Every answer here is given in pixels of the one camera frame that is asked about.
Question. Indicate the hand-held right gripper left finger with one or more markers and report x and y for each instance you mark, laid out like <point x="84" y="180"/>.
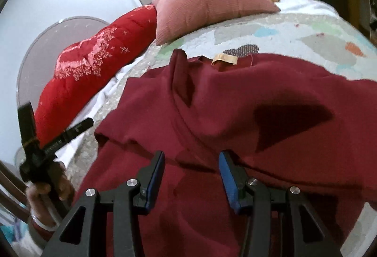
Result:
<point x="155" y="180"/>

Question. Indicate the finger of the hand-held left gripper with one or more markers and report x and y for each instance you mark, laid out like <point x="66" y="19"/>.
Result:
<point x="27" y="124"/>
<point x="67" y="134"/>

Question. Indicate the white bangle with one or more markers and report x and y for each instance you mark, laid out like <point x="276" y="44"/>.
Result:
<point x="38" y="220"/>

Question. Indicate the person's left forearm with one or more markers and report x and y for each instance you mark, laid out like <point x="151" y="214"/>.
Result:
<point x="39" y="236"/>

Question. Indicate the person's left hand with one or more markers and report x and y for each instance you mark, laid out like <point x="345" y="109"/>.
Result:
<point x="41" y="198"/>

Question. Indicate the dark red garment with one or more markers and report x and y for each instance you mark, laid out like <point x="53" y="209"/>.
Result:
<point x="235" y="112"/>

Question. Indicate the dark wooden frame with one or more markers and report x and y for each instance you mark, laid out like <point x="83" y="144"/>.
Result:
<point x="11" y="186"/>

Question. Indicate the grey rounded headboard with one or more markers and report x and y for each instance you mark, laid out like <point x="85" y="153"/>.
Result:
<point x="38" y="48"/>

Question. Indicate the heart-patterned bedspread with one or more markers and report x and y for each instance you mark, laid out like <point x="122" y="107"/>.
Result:
<point x="294" y="30"/>

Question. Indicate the pink pillow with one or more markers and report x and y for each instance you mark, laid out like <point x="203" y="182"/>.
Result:
<point x="206" y="6"/>

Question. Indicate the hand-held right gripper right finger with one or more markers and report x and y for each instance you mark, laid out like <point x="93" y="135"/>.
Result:
<point x="227" y="180"/>

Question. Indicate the red floral quilt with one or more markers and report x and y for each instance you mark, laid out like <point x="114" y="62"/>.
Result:
<point x="88" y="68"/>

